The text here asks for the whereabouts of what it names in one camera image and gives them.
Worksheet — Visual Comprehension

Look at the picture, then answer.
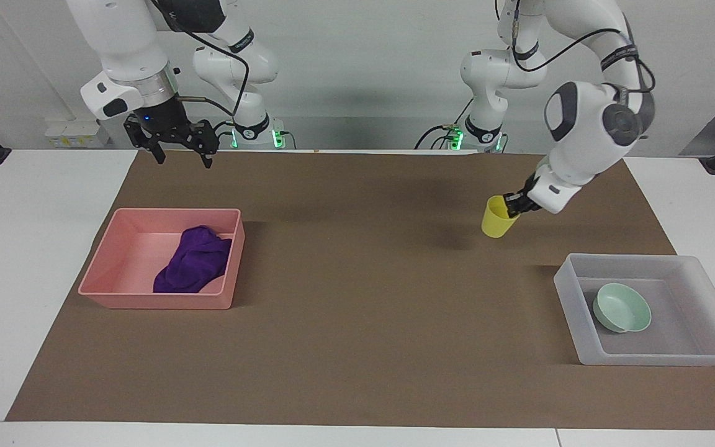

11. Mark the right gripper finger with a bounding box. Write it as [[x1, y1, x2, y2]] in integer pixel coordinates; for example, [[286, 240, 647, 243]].
[[123, 116, 166, 166], [174, 119, 220, 169]]

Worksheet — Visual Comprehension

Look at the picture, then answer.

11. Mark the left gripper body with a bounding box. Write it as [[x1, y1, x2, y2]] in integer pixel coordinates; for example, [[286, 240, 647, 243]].
[[519, 175, 543, 212]]

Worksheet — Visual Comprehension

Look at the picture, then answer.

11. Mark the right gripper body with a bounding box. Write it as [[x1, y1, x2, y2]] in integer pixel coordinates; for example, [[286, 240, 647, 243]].
[[135, 97, 192, 139]]

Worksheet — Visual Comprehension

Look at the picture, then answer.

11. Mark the yellow plastic cup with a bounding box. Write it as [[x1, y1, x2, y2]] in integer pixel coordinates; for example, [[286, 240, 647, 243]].
[[481, 196, 521, 239]]

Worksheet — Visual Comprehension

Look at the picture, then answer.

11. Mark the pink plastic box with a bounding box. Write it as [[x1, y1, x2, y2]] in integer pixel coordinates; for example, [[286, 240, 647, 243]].
[[78, 208, 246, 310]]

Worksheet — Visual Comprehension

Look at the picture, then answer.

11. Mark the translucent white plastic box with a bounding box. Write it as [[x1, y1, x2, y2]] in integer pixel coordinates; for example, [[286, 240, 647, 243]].
[[554, 253, 715, 366]]

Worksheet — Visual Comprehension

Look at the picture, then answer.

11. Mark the purple cloth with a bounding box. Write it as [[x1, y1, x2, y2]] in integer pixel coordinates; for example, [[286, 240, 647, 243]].
[[153, 225, 233, 294]]

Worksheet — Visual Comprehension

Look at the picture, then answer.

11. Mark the mint green bowl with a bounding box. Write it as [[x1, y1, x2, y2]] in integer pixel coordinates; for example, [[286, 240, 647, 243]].
[[593, 283, 652, 333]]

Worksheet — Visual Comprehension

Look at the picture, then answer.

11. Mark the black cable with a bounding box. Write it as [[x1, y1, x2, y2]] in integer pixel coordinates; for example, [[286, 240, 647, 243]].
[[150, 0, 253, 119], [413, 99, 475, 150], [495, 0, 657, 95]]

